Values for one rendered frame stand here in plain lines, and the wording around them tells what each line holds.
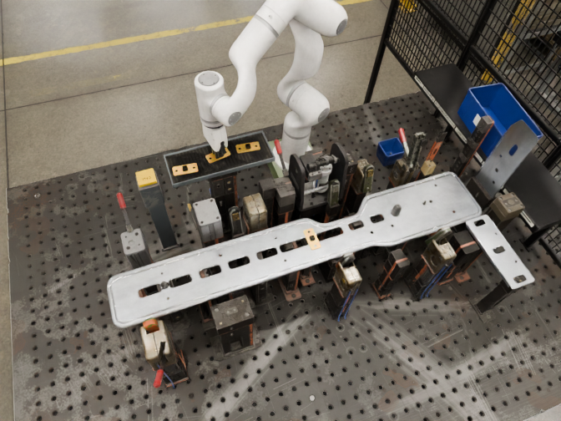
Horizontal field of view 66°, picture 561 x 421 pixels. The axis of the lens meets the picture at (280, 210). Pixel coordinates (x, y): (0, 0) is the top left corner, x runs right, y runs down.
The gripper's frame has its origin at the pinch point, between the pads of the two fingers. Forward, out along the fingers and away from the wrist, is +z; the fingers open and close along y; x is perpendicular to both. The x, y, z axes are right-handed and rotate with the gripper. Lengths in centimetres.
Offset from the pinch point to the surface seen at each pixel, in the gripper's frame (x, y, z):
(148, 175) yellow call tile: -24.7, -3.5, 2.4
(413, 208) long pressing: 57, 46, 19
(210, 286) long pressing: -22.5, 36.3, 18.4
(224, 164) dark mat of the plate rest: 0.0, 4.5, 2.5
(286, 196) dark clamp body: 15.4, 22.1, 11.3
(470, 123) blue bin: 102, 27, 13
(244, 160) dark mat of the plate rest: 6.8, 6.5, 2.6
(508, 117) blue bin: 117, 34, 11
